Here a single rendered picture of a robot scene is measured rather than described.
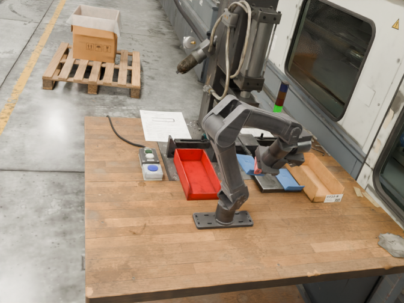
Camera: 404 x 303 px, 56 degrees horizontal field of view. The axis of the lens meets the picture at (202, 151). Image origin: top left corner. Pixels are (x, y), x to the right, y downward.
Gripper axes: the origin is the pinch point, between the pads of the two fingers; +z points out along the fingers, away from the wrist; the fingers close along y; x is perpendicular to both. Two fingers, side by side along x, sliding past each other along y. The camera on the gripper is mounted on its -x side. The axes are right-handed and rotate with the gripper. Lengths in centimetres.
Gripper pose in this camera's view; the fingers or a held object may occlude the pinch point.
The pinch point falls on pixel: (256, 171)
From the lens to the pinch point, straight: 137.1
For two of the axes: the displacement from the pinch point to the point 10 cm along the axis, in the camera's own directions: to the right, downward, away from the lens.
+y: -0.7, -8.6, 5.1
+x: -9.4, -1.2, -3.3
